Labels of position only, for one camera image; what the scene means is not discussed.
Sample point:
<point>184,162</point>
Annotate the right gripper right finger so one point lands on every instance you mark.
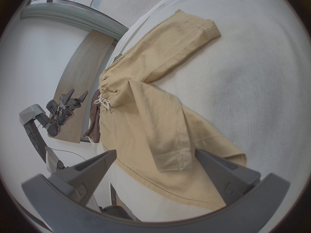
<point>218,171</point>

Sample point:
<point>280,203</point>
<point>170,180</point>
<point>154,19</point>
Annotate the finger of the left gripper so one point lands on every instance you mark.
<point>68,96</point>
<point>83,98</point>

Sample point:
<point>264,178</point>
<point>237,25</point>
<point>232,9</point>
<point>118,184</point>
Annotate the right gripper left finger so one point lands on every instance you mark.
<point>92,171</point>

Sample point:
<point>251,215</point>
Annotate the olive green garment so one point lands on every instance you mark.
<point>117,58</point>

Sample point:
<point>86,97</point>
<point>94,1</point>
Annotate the grey-green curtain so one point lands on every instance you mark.
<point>73,16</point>

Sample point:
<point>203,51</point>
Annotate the brown garment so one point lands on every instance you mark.
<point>94,120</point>

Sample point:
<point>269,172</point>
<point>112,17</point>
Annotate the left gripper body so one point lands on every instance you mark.
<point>70,104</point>

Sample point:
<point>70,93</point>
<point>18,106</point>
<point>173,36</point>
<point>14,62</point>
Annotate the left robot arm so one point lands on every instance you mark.
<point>30,112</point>

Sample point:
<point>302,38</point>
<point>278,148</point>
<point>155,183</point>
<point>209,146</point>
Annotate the tan shorts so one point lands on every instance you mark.
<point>158,118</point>

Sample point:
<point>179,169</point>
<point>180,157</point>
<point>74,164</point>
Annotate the bed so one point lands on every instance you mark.
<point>243,81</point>

